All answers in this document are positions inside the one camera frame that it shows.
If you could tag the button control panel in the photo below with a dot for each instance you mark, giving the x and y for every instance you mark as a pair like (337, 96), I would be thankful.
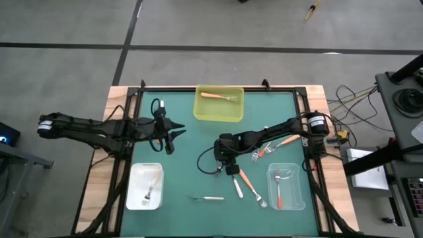
(416, 195)

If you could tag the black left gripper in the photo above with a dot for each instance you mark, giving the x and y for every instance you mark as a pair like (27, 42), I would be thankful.
(160, 129)

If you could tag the green table mat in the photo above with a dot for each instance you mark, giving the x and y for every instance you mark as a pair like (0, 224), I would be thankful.
(185, 215)

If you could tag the clear plastic bin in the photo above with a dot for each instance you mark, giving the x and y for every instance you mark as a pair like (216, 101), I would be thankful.
(294, 188)

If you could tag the white box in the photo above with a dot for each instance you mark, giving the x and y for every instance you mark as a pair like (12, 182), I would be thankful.
(370, 180)

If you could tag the black support bar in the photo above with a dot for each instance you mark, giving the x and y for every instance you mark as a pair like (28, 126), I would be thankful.
(370, 160)

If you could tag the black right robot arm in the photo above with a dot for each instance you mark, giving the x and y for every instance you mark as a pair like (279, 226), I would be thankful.
(264, 134)

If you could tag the white plastic bin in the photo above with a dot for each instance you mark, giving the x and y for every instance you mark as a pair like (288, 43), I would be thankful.
(135, 198)

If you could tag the black device with blue light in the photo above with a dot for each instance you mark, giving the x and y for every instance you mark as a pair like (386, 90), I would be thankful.
(10, 132)

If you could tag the black pole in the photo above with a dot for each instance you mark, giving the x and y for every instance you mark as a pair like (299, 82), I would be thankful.
(408, 69)

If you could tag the grey equipment cart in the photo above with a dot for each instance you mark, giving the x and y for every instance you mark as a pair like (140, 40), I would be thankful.
(388, 99)

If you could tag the yellow plastic bin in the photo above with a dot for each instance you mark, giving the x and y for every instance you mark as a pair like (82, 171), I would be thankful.
(218, 112)

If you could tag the black metal table frame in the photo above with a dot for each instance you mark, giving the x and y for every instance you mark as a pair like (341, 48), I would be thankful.
(165, 89)

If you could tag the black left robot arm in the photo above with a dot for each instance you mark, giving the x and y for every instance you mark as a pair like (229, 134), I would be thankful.
(99, 127)

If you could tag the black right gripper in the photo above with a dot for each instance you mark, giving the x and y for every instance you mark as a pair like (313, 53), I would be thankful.
(225, 150)

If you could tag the grey side table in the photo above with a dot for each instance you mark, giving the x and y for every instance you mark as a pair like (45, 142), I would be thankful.
(20, 155)

